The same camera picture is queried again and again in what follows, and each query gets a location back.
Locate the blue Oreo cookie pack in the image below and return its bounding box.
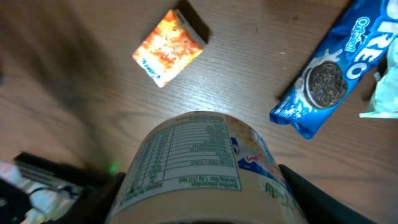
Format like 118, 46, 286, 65
270, 0, 397, 139

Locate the orange snack box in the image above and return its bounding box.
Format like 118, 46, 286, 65
132, 9, 205, 88

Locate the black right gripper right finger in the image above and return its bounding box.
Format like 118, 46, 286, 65
279, 164, 375, 224

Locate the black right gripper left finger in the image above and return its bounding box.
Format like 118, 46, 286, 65
54, 172, 126, 224

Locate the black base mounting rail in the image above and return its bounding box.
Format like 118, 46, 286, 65
1, 152, 111, 223

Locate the green lid jar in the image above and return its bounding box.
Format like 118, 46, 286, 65
106, 111, 307, 223

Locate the light teal snack packet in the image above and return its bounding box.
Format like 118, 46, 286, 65
359, 39, 397, 119

